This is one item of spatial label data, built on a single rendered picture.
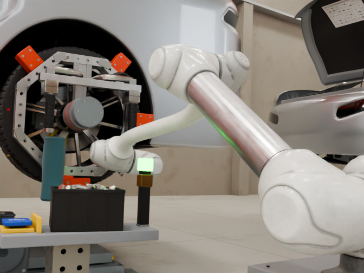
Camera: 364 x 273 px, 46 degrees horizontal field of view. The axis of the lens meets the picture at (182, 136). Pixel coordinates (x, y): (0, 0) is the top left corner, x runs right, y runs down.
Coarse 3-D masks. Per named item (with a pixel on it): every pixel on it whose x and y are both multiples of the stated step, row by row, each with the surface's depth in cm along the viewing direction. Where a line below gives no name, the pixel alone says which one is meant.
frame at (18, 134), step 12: (48, 60) 183; (60, 60) 185; (72, 60) 188; (84, 60) 191; (96, 60) 194; (36, 72) 182; (108, 72) 196; (24, 84) 178; (24, 96) 178; (24, 108) 178; (24, 120) 178; (12, 132) 179; (24, 144) 177; (36, 156) 179; (72, 168) 186; (84, 168) 189; (96, 168) 191
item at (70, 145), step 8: (64, 88) 206; (64, 96) 206; (56, 104) 204; (56, 128) 203; (96, 128) 213; (40, 136) 202; (72, 136) 207; (80, 136) 209; (72, 144) 207; (80, 144) 208; (88, 144) 210
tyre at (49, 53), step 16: (64, 48) 196; (80, 48) 199; (16, 80) 184; (0, 96) 183; (0, 112) 182; (0, 128) 182; (0, 144) 195; (16, 144) 183; (16, 160) 184; (32, 160) 186; (32, 176) 187; (80, 176) 196; (96, 176) 200
